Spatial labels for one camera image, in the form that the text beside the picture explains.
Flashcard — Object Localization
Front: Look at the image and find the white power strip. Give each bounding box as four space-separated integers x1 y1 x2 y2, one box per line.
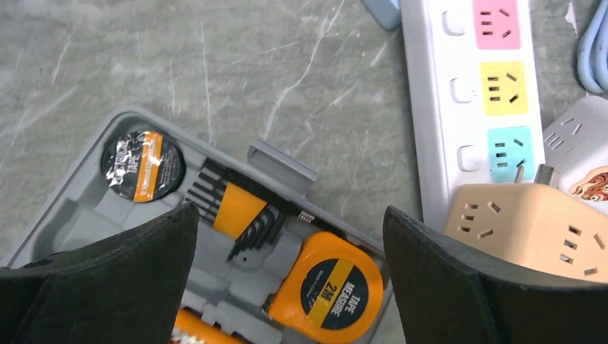
401 0 545 231

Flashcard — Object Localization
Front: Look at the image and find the light blue power strip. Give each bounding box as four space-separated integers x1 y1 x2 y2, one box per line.
361 0 607 95

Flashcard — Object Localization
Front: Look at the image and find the white and blue cube adapter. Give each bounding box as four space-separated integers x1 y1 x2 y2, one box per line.
543 96 607 214

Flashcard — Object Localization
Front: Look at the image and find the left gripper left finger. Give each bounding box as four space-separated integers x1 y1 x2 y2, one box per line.
1 203 199 343

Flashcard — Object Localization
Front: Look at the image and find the grey tool case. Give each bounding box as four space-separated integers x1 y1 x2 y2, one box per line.
1 105 392 343

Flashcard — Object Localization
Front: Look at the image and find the orange cube adapter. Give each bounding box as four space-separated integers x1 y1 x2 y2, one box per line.
443 164 607 283

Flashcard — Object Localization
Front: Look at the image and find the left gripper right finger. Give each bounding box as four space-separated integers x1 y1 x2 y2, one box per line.
383 206 607 343

